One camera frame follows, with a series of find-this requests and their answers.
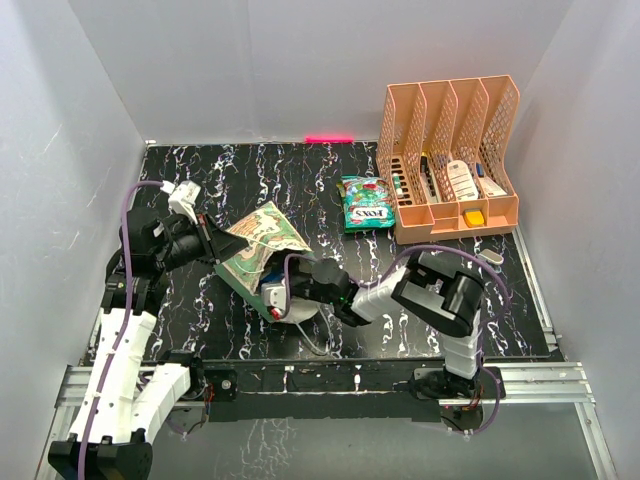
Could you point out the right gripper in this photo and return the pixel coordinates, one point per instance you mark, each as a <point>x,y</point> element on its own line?
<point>291,277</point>

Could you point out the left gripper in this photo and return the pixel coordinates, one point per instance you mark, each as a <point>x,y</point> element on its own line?
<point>219,244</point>

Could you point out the green paper bag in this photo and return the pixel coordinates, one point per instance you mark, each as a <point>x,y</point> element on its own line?
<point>271,237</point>

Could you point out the teal Fox's candy bag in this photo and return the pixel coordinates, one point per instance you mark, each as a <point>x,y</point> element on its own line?
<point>371,205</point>

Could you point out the green snack packet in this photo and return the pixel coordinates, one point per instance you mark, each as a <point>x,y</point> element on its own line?
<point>342,185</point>

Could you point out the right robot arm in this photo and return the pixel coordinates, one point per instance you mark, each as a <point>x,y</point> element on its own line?
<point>447,300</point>

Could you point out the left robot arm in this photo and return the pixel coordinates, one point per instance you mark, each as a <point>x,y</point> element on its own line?
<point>120,350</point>

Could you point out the red light strip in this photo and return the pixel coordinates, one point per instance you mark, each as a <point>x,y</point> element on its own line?
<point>328,138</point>

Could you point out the black yellow marker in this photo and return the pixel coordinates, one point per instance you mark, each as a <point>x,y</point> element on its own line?
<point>429,180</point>

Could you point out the yellow object in organizer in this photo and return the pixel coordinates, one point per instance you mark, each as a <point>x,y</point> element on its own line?
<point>474,218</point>

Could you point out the grey white clip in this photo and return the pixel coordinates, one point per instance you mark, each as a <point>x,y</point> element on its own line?
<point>491,257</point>

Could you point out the white label bottle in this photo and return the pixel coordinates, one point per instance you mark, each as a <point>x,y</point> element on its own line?
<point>461,180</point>

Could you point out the orange file organizer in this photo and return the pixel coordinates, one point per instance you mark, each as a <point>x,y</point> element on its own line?
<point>468,119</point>

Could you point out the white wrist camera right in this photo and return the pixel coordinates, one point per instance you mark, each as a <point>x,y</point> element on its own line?
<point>276,300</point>

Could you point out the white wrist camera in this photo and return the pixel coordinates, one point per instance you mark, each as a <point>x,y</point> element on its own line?
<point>182,198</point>
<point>276,300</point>

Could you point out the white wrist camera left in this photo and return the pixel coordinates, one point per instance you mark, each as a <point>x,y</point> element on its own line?
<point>182,198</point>

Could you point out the aluminium frame rail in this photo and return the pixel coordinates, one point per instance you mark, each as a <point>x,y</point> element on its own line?
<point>245,374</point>

